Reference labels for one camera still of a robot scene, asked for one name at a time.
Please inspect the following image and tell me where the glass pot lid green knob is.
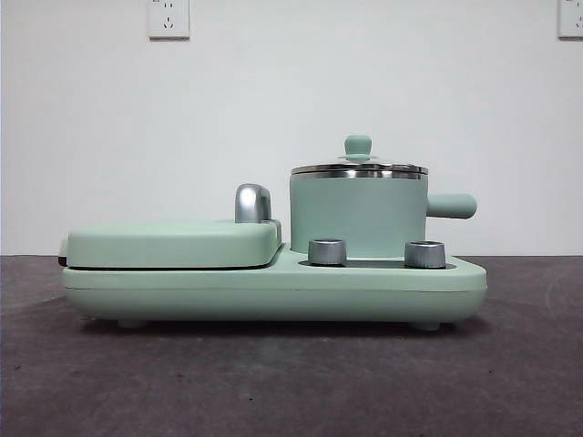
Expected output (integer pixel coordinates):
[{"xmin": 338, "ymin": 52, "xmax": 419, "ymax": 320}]
[{"xmin": 291, "ymin": 134, "xmax": 431, "ymax": 176}]

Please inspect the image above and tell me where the silver control knob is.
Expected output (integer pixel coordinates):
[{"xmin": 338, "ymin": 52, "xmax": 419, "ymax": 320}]
[
  {"xmin": 307, "ymin": 237, "xmax": 348, "ymax": 266},
  {"xmin": 404, "ymin": 239, "xmax": 446, "ymax": 269}
]

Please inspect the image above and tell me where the chrome curved handle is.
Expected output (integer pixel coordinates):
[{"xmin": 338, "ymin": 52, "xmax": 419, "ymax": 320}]
[{"xmin": 234, "ymin": 182, "xmax": 274, "ymax": 224}]

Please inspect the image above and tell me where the mint green pot with handle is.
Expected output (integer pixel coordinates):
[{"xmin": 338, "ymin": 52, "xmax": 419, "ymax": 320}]
[{"xmin": 289, "ymin": 169, "xmax": 478, "ymax": 255}]

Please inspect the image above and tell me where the white wall socket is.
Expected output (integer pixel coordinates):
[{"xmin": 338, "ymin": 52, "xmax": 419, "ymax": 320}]
[
  {"xmin": 557, "ymin": 0, "xmax": 583, "ymax": 40},
  {"xmin": 146, "ymin": 0, "xmax": 190, "ymax": 40}
]

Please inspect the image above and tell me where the mint green breakfast maker base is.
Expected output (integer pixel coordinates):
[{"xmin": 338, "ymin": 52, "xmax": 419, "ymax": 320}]
[{"xmin": 61, "ymin": 242, "xmax": 488, "ymax": 330}]

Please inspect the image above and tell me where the mint green sandwich press lid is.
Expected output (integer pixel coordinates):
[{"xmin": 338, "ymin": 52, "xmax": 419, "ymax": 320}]
[{"xmin": 57, "ymin": 217, "xmax": 283, "ymax": 269}]

